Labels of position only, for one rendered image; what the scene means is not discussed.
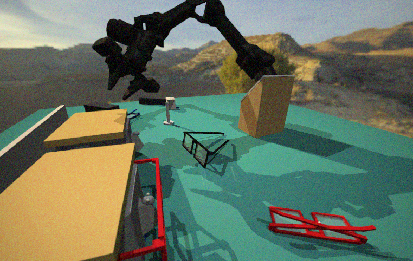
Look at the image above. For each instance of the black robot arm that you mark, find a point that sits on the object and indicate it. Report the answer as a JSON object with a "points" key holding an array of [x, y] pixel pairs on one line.
{"points": [[254, 61]]}

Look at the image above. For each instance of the black glasses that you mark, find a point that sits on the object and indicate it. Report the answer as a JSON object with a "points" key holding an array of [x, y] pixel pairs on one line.
{"points": [[201, 153]]}

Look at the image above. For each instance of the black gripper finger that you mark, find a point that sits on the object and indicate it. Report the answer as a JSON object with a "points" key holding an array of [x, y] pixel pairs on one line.
{"points": [[134, 87], [116, 68]]}

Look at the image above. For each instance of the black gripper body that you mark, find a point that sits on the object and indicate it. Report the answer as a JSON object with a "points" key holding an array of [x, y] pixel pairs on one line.
{"points": [[136, 59]]}

